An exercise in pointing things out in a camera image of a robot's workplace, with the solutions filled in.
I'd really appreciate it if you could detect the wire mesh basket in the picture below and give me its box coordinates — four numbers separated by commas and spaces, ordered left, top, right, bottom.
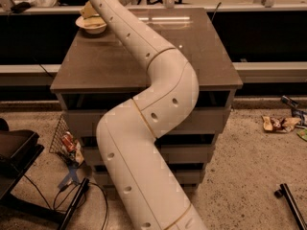
49, 116, 83, 168

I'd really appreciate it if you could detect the black cable on floor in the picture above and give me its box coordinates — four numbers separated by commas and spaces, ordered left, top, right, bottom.
23, 173, 110, 230

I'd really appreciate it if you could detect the black tray stand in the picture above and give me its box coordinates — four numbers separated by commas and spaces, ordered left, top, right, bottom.
0, 118, 44, 198

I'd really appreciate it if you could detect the grey drawer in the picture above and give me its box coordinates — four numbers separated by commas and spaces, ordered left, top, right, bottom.
82, 146, 215, 165
62, 107, 230, 137
92, 171, 205, 192

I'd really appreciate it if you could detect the black stand leg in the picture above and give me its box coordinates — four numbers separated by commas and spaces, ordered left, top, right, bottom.
57, 178, 89, 230

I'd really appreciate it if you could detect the black bar bottom right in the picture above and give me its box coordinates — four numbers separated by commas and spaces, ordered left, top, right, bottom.
274, 183, 307, 230

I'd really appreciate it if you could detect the grey drawer cabinet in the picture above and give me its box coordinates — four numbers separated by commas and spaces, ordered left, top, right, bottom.
49, 7, 244, 194

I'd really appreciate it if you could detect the red snack packet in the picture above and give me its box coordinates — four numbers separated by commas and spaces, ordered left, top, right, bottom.
61, 132, 76, 152

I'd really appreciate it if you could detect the top grey drawer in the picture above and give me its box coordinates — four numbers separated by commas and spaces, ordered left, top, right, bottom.
62, 107, 230, 137

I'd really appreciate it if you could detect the bottom grey drawer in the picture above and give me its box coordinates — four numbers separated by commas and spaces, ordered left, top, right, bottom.
92, 171, 205, 192

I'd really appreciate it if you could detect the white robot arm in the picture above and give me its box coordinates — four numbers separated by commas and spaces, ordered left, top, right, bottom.
89, 0, 207, 230

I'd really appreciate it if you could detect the green and yellow sponge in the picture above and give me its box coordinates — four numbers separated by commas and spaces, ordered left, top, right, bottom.
83, 16, 105, 27

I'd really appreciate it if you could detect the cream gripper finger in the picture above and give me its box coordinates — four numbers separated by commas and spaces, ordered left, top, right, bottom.
80, 1, 98, 19

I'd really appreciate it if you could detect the middle grey drawer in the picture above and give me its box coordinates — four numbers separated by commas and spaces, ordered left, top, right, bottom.
82, 146, 215, 165

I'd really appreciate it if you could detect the white paper bowl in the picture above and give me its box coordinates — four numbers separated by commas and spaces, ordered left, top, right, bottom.
76, 16, 106, 35

